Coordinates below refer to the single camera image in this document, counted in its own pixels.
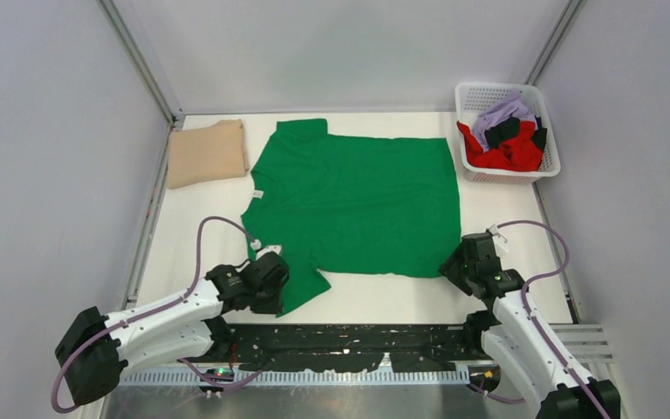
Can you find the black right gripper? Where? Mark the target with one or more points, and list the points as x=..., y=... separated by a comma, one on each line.
x=450, y=268

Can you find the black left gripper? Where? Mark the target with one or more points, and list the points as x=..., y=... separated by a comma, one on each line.
x=274, y=306

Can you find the green t shirt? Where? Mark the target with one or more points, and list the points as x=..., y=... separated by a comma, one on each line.
x=349, y=204

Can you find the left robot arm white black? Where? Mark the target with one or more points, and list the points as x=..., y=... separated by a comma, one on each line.
x=98, y=350

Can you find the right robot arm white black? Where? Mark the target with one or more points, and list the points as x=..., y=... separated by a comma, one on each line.
x=513, y=333

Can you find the red t shirt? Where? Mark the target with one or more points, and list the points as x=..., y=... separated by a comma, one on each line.
x=518, y=154

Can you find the black t shirt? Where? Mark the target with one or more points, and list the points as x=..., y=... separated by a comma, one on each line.
x=510, y=128

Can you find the folded beige t shirt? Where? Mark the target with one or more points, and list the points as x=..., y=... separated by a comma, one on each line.
x=207, y=154

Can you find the lilac t shirt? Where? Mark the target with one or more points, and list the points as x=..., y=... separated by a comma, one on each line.
x=509, y=107

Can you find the white plastic laundry basket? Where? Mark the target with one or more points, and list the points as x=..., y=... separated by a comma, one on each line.
x=473, y=98

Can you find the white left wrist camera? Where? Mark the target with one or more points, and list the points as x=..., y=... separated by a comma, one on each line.
x=260, y=250

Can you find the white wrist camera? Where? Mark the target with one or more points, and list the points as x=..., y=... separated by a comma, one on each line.
x=499, y=239
x=260, y=250

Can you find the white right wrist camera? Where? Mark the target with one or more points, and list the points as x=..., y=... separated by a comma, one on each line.
x=499, y=239

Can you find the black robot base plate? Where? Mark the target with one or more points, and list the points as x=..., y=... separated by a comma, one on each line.
x=344, y=348

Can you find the white slotted cable duct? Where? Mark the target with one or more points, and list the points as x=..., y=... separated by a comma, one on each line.
x=176, y=376

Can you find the left aluminium frame post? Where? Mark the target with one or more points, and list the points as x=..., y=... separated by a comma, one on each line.
x=124, y=19

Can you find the aluminium frame post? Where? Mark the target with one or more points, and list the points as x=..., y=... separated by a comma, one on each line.
x=124, y=19
x=570, y=12

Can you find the right aluminium frame post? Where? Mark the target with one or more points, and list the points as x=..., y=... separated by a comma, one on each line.
x=570, y=12

